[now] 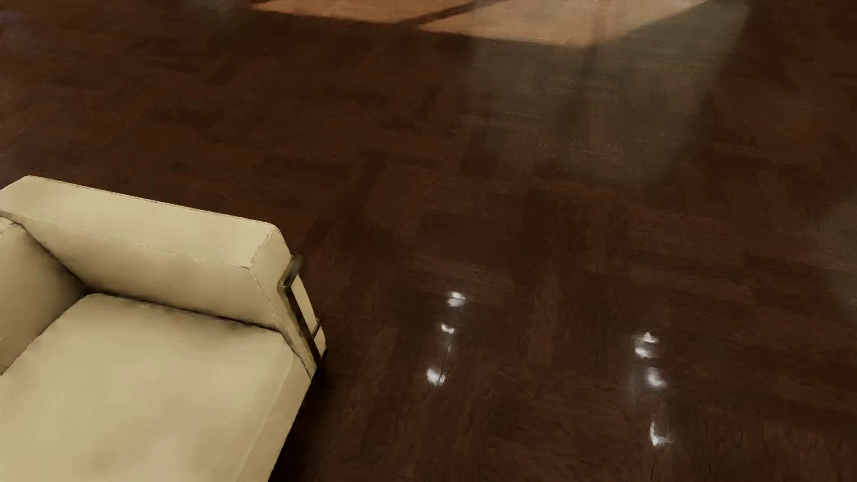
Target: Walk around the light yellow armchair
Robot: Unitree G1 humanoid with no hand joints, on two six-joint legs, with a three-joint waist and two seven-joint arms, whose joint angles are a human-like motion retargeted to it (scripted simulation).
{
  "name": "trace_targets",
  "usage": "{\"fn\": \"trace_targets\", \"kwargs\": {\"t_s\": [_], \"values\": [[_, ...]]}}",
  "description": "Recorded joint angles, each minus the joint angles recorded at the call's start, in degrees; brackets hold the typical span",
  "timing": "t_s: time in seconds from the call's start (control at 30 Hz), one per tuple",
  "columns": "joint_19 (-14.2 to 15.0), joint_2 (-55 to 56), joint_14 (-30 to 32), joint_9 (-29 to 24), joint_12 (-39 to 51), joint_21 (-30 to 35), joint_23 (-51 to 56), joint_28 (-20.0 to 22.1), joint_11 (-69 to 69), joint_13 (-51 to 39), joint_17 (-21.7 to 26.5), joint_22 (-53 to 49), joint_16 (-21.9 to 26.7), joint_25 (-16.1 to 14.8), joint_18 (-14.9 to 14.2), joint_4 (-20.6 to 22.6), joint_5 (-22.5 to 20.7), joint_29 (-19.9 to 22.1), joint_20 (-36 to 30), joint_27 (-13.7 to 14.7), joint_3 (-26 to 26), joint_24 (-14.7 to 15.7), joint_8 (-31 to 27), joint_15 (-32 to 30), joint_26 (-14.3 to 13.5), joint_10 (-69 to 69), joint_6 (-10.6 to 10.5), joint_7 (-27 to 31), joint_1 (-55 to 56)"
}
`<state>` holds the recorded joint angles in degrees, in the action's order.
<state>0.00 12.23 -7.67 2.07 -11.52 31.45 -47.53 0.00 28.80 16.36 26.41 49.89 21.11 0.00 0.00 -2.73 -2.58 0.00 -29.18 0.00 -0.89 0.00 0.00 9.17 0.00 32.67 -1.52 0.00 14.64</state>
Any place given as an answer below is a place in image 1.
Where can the light yellow armchair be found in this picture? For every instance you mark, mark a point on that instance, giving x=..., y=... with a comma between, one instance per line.
x=140, y=375

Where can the beige area rug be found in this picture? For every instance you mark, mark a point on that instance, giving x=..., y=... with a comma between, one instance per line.
x=535, y=19

